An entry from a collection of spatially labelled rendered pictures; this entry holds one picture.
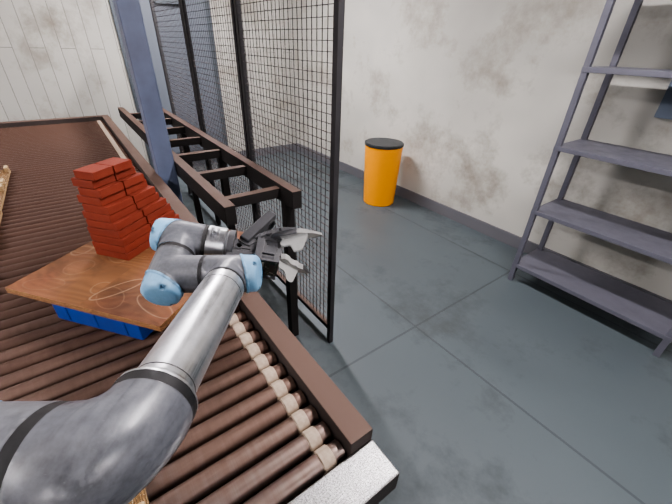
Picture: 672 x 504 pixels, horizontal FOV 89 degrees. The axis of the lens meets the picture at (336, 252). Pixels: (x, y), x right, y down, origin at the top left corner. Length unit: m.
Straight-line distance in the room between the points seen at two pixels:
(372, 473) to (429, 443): 1.16
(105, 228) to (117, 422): 0.90
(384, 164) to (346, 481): 3.46
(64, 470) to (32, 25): 5.16
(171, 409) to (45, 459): 0.10
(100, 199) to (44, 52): 4.27
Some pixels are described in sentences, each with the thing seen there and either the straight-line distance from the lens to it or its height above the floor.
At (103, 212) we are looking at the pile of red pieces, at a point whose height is 1.20.
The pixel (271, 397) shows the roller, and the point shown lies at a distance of 0.90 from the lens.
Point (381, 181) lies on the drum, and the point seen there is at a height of 0.32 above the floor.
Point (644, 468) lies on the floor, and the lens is 2.36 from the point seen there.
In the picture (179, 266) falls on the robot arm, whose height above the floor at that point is 1.27.
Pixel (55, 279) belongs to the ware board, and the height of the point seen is 1.04.
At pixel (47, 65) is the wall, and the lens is 5.40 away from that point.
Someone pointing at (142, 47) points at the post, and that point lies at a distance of 2.19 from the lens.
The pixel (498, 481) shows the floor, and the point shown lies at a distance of 1.96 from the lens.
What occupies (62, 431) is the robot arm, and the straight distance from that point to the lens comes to 0.41.
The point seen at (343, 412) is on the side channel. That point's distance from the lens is 0.82.
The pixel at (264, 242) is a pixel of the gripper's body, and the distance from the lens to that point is 0.77.
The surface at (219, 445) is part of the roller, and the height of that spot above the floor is 0.92.
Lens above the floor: 1.64
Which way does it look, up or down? 31 degrees down
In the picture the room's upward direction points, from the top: 2 degrees clockwise
